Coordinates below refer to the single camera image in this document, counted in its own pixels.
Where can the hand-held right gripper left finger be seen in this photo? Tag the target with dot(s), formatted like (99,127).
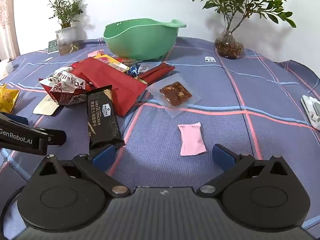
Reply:
(103,155)

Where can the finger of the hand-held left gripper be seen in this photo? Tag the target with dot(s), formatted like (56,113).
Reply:
(56,137)
(15,119)

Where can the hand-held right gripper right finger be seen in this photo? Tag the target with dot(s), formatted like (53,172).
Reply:
(221,155)

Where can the small plain pink packet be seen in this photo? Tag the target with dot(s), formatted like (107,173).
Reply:
(192,140)

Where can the black cracker packet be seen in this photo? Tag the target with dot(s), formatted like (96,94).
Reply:
(102,120)

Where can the blue foil chocolate ball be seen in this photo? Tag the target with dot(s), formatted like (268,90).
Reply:
(133,71)

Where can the green plastic bowl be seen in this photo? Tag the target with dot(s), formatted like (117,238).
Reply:
(140,45)

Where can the yellow snack packet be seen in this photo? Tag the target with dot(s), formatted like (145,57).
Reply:
(7,98)

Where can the beige foil packet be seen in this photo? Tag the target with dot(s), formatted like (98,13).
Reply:
(45,108)

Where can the red and white patterned packet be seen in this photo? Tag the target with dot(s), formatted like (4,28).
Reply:
(68,92)
(56,76)

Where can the white tissue box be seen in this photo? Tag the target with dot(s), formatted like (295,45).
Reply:
(4,69)

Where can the blue plaid tablecloth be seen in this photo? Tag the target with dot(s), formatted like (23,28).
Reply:
(250,92)

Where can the large red packet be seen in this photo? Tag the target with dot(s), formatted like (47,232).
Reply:
(117,85)

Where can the clear packet with nut bar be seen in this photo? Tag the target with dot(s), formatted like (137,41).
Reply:
(176,95)

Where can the white digital clock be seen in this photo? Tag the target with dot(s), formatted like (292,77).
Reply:
(53,47)

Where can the pink patterned curtain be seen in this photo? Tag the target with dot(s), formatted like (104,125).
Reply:
(7,30)

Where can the pink printed packet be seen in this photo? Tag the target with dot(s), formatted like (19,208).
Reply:
(93,54)

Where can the yellow and red packet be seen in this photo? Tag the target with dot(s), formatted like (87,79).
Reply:
(112,62)

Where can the plant in clear plastic cup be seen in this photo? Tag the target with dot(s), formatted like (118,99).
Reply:
(65,40)

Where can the white plastic device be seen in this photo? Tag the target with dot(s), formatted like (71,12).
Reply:
(311,112)

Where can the leafy plant in glass vase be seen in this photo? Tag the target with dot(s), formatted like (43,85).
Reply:
(228,46)

